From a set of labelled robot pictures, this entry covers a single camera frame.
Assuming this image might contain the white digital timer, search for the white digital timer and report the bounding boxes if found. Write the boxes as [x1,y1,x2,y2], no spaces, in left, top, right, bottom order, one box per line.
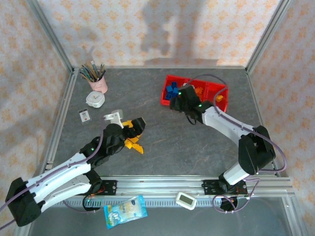
[175,191,198,210]

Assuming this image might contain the aluminium mounting rail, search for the aluminium mounting rail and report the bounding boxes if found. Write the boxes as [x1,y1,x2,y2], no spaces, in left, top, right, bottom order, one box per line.
[98,175,294,197]

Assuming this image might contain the blue and white snack packet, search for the blue and white snack packet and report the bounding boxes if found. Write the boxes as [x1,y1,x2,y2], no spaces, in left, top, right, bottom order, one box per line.
[103,194,149,230]

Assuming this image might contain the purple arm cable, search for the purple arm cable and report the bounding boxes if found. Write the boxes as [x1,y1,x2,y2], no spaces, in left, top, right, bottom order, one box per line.
[181,74,287,176]
[0,118,109,228]

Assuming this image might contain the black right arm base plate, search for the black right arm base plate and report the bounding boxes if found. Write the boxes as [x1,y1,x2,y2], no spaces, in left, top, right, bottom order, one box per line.
[201,179,249,199]

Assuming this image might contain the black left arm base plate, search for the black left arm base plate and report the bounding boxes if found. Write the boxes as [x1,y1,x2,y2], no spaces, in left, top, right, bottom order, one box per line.
[97,179,118,197]

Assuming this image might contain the pink pen cup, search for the pink pen cup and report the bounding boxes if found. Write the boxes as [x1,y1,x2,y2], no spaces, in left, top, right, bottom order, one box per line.
[88,74,108,94]

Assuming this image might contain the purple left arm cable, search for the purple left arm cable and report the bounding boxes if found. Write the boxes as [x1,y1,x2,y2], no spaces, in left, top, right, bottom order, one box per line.
[0,118,109,228]

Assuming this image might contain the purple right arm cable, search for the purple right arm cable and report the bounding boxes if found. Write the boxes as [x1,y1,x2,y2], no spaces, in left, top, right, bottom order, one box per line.
[181,74,287,176]

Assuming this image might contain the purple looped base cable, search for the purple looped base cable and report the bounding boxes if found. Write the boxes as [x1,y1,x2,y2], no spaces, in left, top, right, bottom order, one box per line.
[63,196,102,213]
[212,178,260,214]

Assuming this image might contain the aluminium frame post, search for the aluminium frame post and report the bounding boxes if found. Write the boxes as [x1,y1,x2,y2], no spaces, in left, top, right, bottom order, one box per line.
[26,0,75,72]
[245,0,294,74]

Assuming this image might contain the aluminium side rail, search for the aluminium side rail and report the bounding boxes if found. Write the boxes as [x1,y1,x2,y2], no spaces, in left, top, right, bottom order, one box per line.
[43,68,80,170]

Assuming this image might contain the grey slotted cable duct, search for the grey slotted cable duct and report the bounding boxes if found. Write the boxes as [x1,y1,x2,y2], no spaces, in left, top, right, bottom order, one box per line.
[48,196,247,208]

